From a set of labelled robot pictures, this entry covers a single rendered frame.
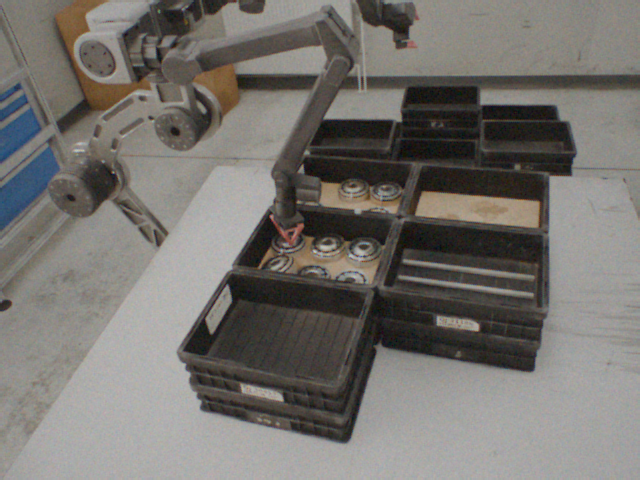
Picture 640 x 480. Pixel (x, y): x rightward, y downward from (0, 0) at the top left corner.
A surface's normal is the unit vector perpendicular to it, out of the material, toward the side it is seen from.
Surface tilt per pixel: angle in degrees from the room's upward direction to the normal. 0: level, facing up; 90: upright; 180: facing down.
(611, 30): 90
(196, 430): 0
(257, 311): 0
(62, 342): 0
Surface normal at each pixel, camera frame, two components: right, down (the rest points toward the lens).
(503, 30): -0.21, 0.63
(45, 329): -0.10, -0.77
